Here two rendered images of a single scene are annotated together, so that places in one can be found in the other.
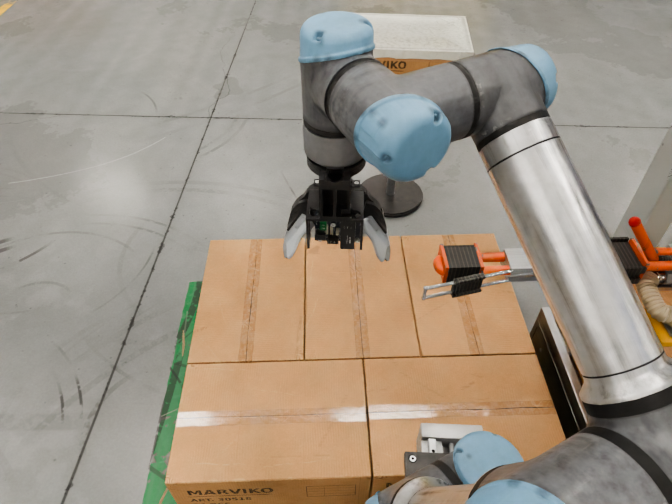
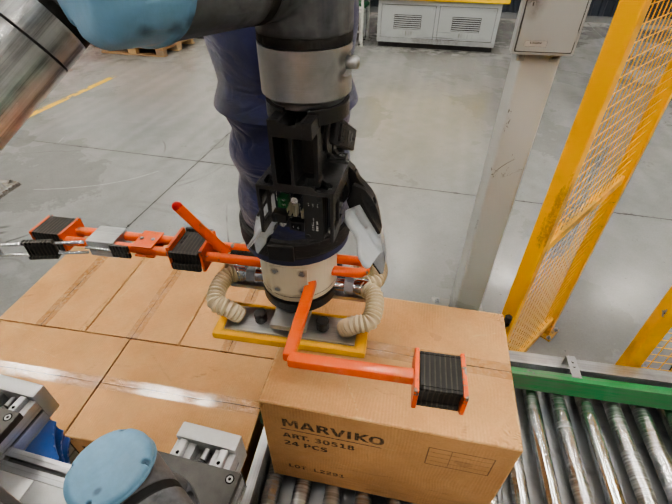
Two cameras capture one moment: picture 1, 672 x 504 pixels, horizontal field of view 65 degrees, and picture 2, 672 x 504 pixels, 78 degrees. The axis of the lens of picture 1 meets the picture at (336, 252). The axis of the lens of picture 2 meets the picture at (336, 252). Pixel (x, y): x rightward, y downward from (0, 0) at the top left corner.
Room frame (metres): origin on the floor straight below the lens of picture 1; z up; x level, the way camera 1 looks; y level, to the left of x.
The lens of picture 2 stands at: (0.14, -1.09, 1.84)
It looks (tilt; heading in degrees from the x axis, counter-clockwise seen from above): 39 degrees down; 12
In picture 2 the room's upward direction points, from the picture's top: straight up
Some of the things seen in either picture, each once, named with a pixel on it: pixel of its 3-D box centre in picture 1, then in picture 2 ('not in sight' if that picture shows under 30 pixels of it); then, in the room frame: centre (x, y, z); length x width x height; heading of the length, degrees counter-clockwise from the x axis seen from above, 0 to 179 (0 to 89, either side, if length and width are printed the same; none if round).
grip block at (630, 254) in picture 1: (617, 260); (193, 248); (0.80, -0.62, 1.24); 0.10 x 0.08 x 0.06; 2
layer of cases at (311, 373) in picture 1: (359, 364); (157, 349); (1.09, -0.09, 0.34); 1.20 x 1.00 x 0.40; 92
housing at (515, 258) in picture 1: (520, 264); (109, 241); (0.79, -0.41, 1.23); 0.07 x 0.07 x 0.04; 2
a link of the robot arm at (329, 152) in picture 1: (338, 137); not in sight; (0.52, 0.00, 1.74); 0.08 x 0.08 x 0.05
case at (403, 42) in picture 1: (402, 70); not in sight; (2.50, -0.33, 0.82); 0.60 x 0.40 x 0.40; 86
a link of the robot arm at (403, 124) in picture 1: (402, 117); not in sight; (0.44, -0.06, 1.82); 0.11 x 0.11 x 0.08; 28
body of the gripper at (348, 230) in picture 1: (336, 195); not in sight; (0.51, 0.00, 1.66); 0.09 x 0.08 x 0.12; 178
